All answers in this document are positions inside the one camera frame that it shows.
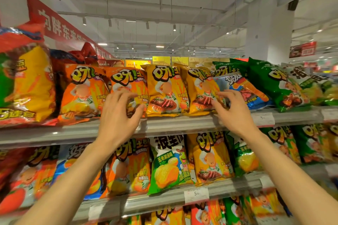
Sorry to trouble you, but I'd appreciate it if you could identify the person's left hand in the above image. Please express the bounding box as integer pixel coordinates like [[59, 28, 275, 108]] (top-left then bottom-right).
[[96, 90, 145, 151]]

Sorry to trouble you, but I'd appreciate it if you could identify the person's right hand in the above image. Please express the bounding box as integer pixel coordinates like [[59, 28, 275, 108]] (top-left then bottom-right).
[[211, 89, 261, 139]]

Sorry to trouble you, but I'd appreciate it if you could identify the yellow potato stick packet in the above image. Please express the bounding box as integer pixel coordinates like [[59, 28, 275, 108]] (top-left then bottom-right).
[[187, 132, 234, 185], [141, 64, 190, 118], [177, 65, 228, 116]]

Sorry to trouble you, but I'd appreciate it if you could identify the person's right forearm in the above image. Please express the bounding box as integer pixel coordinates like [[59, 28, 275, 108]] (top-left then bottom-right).
[[239, 127, 338, 225]]

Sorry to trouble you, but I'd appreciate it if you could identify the person's left forearm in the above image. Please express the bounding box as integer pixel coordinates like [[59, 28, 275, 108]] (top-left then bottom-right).
[[14, 139, 124, 225]]

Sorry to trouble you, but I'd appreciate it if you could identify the dark green potato stick packet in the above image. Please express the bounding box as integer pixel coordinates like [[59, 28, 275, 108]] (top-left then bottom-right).
[[212, 60, 250, 78], [247, 57, 311, 113], [260, 126, 302, 165], [293, 124, 334, 164]]

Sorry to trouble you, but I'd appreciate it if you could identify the white price label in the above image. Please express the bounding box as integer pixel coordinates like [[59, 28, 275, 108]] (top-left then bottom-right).
[[88, 203, 107, 220], [184, 187, 210, 204], [252, 112, 276, 128], [321, 108, 338, 122], [260, 176, 275, 189]]

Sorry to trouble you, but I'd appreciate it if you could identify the yellow background sign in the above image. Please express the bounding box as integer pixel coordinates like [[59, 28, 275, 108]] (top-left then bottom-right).
[[125, 60, 151, 69], [152, 56, 171, 66], [172, 57, 189, 66]]

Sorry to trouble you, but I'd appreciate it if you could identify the green white chip packet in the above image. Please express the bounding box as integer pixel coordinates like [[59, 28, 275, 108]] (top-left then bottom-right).
[[147, 135, 194, 195], [225, 131, 262, 177]]

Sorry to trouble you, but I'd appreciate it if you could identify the blue chip packet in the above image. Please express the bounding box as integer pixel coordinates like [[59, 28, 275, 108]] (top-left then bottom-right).
[[52, 143, 104, 200]]

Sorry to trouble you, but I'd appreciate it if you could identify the red blue snack packet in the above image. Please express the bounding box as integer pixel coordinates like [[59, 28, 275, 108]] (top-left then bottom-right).
[[50, 42, 99, 66]]

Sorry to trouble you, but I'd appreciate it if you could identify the white square column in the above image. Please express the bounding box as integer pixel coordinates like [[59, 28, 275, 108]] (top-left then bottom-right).
[[245, 0, 296, 65]]

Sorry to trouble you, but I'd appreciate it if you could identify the light green chip packet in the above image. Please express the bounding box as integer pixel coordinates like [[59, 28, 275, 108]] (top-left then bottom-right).
[[281, 64, 326, 107], [314, 73, 338, 107]]

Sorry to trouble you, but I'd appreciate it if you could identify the red hanging sign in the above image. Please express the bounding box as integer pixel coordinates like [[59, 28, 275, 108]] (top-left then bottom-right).
[[289, 41, 317, 59]]

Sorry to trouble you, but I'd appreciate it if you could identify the row of mixed snack packets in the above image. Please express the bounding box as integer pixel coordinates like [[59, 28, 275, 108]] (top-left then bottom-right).
[[116, 188, 292, 225]]

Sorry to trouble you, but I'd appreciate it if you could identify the large yellow red snack bag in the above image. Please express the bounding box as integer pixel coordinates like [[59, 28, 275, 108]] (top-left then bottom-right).
[[0, 26, 57, 128]]

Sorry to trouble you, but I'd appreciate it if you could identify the orange tomato potato stick packet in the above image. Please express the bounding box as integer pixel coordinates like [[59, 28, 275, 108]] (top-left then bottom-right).
[[16, 145, 60, 207]]

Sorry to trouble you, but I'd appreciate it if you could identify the long red banner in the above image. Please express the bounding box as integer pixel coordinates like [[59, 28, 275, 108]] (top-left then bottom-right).
[[26, 0, 112, 60]]

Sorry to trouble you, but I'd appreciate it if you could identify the red tomato snack packet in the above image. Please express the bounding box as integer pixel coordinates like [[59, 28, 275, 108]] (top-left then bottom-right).
[[0, 148, 35, 215]]

